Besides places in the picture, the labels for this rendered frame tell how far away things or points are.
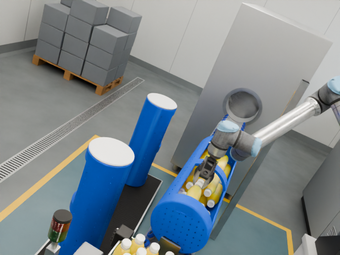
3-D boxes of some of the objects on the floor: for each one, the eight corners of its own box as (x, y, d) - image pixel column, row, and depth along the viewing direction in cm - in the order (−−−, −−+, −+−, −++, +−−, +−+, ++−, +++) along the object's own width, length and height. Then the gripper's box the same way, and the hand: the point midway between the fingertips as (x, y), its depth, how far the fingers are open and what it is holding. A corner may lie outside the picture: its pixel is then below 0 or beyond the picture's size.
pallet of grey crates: (121, 83, 570) (143, 16, 519) (100, 95, 498) (124, 19, 446) (60, 54, 580) (76, -14, 529) (32, 62, 508) (47, -16, 457)
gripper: (227, 154, 165) (210, 186, 174) (207, 143, 167) (191, 175, 176) (224, 161, 157) (206, 194, 166) (203, 150, 159) (186, 183, 168)
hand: (198, 185), depth 168 cm, fingers closed on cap, 4 cm apart
